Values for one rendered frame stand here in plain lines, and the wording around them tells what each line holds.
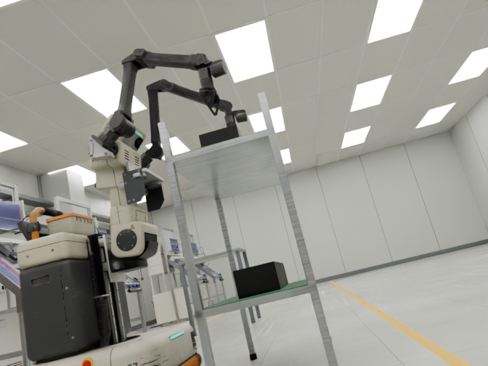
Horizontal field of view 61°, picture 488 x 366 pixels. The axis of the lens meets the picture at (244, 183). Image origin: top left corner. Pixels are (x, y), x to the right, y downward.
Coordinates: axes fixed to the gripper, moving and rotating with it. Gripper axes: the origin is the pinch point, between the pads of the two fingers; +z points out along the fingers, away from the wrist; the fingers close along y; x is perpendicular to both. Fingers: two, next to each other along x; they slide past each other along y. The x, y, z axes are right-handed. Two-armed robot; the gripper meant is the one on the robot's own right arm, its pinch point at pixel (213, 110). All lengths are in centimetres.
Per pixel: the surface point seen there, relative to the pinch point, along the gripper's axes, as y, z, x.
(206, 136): -0.3, 11.3, 5.2
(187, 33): 207, -183, 41
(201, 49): 241, -183, 36
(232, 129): -0.2, 11.2, -6.3
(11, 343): 147, 80, 225
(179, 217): -16, 46, 19
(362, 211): 942, -32, -179
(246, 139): -15.5, 22.6, -12.8
